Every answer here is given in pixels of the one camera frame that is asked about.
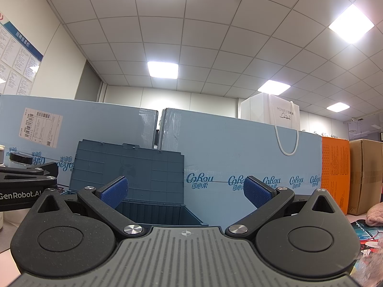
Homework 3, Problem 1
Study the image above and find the anime printed desk mat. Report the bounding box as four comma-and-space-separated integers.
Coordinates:
351, 220, 382, 274

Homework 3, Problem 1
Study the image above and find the wall notice board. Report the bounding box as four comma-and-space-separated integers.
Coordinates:
0, 14, 44, 96

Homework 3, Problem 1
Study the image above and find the right light blue carton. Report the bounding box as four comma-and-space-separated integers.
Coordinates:
159, 108, 322, 229

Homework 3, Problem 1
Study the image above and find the white paper shopping bag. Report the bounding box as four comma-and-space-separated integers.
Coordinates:
240, 93, 301, 156

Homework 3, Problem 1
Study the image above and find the dark blue storage box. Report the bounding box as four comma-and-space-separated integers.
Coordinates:
58, 140, 203, 226

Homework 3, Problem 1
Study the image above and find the brown cardboard box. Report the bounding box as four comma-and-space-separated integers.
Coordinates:
348, 139, 382, 216

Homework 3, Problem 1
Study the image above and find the orange carton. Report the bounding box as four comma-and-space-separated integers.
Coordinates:
321, 137, 350, 215

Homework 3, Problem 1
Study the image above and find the pink knitted cloth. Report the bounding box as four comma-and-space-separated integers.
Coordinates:
366, 202, 383, 227

